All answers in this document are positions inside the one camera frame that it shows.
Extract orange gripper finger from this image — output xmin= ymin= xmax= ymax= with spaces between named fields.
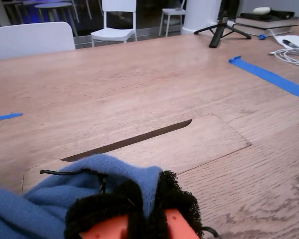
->
xmin=149 ymin=169 xmax=204 ymax=239
xmin=63 ymin=179 xmax=149 ymax=239

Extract blue T-shirt with print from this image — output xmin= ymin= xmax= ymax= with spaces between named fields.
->
xmin=0 ymin=153 xmax=165 ymax=239

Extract short blue tape piece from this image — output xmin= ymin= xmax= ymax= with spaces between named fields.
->
xmin=0 ymin=112 xmax=23 ymax=124

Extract long blue tape strip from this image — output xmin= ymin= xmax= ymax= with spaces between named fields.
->
xmin=228 ymin=55 xmax=299 ymax=102

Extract white chair slotted backrest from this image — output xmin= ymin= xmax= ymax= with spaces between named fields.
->
xmin=90 ymin=0 xmax=138 ymax=48

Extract white plastic chair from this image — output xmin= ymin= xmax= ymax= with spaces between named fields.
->
xmin=158 ymin=0 xmax=187 ymax=37
xmin=0 ymin=21 xmax=77 ymax=62

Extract white round pillar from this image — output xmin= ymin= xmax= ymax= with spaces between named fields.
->
xmin=181 ymin=0 xmax=222 ymax=35

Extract black marker pen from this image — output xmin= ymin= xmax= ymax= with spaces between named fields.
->
xmin=282 ymin=39 xmax=299 ymax=49

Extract stacked books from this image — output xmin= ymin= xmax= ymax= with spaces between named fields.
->
xmin=235 ymin=18 xmax=299 ymax=37

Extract round grey stool table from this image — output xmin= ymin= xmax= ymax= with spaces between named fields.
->
xmin=34 ymin=2 xmax=78 ymax=38

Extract white oval object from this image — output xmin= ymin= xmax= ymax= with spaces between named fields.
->
xmin=253 ymin=6 xmax=271 ymax=15

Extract wooden table cable hatch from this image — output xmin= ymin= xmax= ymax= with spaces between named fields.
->
xmin=21 ymin=113 xmax=252 ymax=196

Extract black camera tripod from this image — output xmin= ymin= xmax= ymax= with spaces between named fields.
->
xmin=193 ymin=0 xmax=252 ymax=49

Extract white coiled cable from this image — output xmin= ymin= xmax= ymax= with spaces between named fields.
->
xmin=267 ymin=29 xmax=299 ymax=69

